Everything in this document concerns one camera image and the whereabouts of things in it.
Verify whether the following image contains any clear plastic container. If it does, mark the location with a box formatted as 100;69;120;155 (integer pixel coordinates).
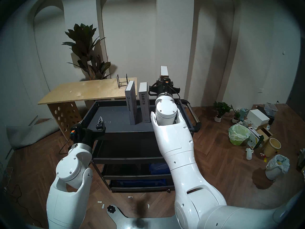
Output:
264;102;278;118

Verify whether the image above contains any open brown cardboard box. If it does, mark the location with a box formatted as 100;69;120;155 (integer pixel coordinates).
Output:
256;127;273;142

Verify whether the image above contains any grey Discontent book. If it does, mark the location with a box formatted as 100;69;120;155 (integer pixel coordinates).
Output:
125;80;137;125

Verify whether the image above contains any light wooden table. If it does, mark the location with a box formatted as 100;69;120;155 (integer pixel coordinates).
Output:
37;77;138;141

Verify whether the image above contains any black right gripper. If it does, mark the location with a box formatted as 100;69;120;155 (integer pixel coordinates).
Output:
149;77;181;97

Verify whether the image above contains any green white carton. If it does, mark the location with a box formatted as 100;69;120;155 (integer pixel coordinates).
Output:
247;127;264;149

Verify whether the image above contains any brown HOMES book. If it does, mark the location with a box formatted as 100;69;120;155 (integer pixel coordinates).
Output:
160;66;170;82

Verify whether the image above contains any tiny potted plant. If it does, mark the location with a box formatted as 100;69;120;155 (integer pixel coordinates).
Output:
231;107;241;124

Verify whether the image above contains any small bushy potted plant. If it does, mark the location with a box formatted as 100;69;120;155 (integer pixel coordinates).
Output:
213;101;232;123

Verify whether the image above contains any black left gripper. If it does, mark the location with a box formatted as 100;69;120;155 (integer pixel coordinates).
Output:
70;116;106;148

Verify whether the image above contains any large dark leafy plant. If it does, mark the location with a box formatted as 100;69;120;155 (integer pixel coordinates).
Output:
61;23;111;80

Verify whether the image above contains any grey ianra book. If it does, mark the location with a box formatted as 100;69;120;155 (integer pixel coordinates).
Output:
138;82;151;123

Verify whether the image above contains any yellow bucket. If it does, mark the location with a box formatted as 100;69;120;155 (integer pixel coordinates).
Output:
263;138;281;158

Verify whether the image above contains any black wire rack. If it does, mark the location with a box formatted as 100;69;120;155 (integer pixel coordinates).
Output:
117;74;128;89

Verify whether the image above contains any black floor cable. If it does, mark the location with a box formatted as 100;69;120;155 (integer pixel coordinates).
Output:
0;167;36;228

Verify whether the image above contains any grey rolled floor mat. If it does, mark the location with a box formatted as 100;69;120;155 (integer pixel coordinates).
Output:
6;118;60;150

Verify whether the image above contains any white cardboard box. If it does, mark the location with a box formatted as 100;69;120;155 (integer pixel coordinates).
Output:
246;109;270;129

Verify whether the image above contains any white bin with bag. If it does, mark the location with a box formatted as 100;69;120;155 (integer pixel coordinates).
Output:
265;154;290;181

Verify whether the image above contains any black utility cart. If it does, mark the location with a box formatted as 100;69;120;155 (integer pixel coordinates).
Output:
71;99;202;193

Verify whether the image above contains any flat blue storage bin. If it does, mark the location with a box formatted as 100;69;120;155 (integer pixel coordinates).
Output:
114;180;167;187

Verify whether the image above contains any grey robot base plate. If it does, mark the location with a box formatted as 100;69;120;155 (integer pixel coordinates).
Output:
107;204;178;229

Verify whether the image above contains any bin with green bag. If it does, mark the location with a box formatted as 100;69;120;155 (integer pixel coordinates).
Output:
228;124;250;146

